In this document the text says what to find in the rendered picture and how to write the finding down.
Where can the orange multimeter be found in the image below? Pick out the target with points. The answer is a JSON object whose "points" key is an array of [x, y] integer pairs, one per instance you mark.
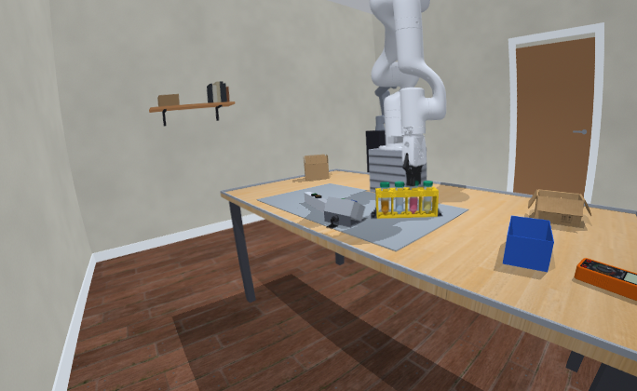
{"points": [[608, 277]]}

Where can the blue open-top box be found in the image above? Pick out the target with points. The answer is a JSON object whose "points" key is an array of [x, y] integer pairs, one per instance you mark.
{"points": [[529, 251]]}

